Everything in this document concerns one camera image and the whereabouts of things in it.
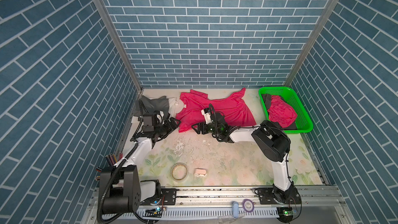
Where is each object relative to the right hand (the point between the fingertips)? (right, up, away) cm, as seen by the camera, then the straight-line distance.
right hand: (194, 124), depth 93 cm
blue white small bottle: (+20, -34, -25) cm, 47 cm away
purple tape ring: (+25, -34, -21) cm, 47 cm away
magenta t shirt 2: (+55, +7, +6) cm, 56 cm away
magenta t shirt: (+27, +8, +17) cm, 33 cm away
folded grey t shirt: (-35, +11, +11) cm, 38 cm away
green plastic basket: (+68, 0, +3) cm, 68 cm away
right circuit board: (+44, -38, -22) cm, 62 cm away
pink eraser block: (+4, -23, -13) cm, 27 cm away
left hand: (-9, +1, -6) cm, 11 cm away
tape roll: (-7, -24, -10) cm, 27 cm away
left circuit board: (-18, -38, -21) cm, 47 cm away
